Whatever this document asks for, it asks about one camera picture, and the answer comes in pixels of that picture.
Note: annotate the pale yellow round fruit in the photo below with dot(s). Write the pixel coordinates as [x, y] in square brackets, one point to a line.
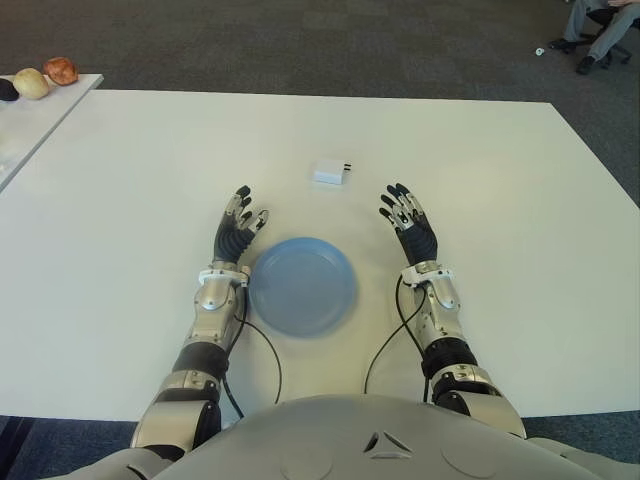
[31, 84]

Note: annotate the black office chair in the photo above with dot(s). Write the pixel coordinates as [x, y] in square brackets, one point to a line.
[622, 52]

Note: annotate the small black round object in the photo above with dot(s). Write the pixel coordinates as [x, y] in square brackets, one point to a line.
[7, 91]

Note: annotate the grey robot torso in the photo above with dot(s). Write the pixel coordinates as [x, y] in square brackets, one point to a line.
[320, 440]

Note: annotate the white side table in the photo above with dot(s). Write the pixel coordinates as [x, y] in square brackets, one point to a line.
[50, 110]

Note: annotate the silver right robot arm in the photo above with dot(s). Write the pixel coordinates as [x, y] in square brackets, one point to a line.
[440, 295]

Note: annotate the white square charger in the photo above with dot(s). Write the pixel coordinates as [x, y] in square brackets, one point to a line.
[327, 172]

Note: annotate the blue plastic plate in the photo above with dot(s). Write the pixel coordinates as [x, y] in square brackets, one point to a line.
[305, 285]

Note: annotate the seated person in grey trousers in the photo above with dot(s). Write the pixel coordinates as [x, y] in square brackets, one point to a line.
[607, 40]

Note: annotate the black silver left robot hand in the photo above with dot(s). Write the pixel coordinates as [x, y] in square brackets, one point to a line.
[230, 245]

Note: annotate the red-brown round fruit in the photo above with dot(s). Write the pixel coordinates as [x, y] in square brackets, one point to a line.
[61, 71]

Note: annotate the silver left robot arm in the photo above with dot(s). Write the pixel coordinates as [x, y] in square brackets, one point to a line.
[215, 300]

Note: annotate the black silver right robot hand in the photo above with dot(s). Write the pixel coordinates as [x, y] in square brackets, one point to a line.
[417, 240]

